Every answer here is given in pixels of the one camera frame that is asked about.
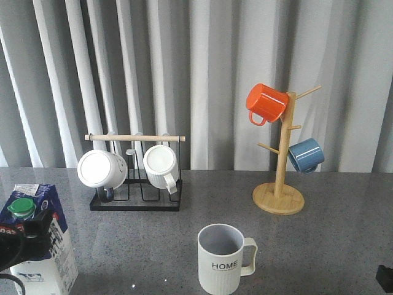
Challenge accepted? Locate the white HOME mug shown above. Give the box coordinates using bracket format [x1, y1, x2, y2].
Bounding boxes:
[197, 224, 258, 294]

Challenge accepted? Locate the grey white curtain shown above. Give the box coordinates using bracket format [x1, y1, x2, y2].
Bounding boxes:
[1, 1, 392, 173]

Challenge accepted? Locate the white ribbed mug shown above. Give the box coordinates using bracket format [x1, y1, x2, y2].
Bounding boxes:
[143, 145, 179, 195]

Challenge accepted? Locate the white smiley mug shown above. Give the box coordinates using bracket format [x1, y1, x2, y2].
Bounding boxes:
[77, 150, 128, 189]

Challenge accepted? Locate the orange enamel mug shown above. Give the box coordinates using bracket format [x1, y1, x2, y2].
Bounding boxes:
[246, 84, 289, 126]

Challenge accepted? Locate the black wire mug rack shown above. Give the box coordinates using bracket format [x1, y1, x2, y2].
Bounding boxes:
[85, 134, 185, 211]

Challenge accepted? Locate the blue white milk carton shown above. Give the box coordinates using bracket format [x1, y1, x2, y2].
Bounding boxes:
[1, 184, 78, 294]

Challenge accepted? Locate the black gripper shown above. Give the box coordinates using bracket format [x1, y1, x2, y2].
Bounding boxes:
[1, 209, 53, 270]

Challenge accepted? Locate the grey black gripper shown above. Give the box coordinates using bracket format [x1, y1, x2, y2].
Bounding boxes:
[375, 265, 393, 293]

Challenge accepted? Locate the blue enamel mug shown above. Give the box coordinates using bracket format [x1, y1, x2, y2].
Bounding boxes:
[288, 138, 325, 173]

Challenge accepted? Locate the wooden mug tree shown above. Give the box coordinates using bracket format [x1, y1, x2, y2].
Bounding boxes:
[252, 85, 322, 215]

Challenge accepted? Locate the black cable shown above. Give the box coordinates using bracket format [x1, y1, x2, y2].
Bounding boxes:
[0, 273, 26, 295]

